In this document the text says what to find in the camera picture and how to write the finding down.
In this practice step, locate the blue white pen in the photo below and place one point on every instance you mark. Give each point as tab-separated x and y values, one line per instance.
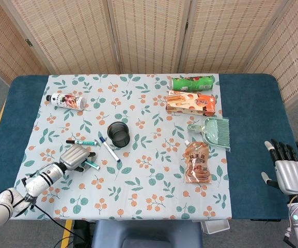
110	149

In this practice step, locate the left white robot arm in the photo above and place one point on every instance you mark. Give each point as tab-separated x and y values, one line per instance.
40	180

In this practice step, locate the blue padded seat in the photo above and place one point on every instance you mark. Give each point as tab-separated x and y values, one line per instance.
146	235

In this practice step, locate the brown peanut butter pouch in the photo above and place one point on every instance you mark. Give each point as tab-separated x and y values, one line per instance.
197	165

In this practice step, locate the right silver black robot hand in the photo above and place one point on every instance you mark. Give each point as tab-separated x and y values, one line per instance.
290	175

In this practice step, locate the green mini broom dustpan set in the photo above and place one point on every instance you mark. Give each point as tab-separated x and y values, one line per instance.
213	133

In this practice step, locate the green chips can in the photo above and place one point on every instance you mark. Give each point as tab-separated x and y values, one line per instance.
190	84

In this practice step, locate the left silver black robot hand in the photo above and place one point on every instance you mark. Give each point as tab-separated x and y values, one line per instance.
74	157

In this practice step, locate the floral leaf print tablecloth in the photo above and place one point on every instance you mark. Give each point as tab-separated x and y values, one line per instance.
143	180

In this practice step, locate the woven bamboo folding screen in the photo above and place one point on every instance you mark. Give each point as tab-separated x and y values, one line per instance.
148	33

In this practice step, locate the red-capped marker pen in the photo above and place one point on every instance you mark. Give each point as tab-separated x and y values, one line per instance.
94	165

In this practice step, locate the orange biscuit box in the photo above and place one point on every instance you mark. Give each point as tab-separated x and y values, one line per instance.
190	103

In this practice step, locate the black-capped marker pen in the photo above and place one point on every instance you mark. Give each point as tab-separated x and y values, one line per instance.
82	142

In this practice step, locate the white plastic box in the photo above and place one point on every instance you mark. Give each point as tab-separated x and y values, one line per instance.
214	227

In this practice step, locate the white bottle with black cap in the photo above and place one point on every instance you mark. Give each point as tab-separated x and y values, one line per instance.
66	101

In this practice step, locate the black mesh pen cup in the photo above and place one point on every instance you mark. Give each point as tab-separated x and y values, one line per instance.
119	140

